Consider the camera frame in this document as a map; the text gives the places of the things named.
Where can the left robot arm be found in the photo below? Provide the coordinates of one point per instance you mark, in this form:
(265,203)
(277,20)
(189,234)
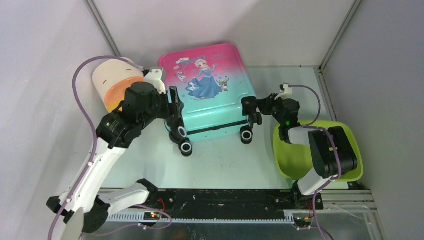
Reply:
(83,208)

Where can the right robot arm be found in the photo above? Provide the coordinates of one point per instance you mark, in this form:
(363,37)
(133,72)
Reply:
(332,154)

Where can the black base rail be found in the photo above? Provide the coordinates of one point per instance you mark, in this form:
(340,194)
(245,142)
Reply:
(246,204)

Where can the cream orange cylindrical container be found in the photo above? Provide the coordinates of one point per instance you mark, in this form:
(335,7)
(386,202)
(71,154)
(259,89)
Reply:
(111,79)

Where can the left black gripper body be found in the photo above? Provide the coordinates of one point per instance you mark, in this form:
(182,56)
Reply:
(159,110)

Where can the lime green plastic tray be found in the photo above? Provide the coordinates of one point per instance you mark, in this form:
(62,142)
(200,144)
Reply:
(295,161)

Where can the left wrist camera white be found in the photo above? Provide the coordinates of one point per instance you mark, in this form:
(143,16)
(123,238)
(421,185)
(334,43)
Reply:
(156,76)

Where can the pink teal cartoon suitcase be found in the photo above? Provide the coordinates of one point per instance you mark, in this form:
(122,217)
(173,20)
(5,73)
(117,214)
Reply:
(211,82)

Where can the grey cable duct strip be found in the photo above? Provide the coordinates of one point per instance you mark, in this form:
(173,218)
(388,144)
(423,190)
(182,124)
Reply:
(145,217)

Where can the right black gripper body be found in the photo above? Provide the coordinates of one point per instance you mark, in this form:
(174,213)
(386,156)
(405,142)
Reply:
(272,106)

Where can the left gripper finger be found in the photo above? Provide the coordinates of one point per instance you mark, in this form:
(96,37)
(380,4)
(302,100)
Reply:
(178,107)
(172,91)

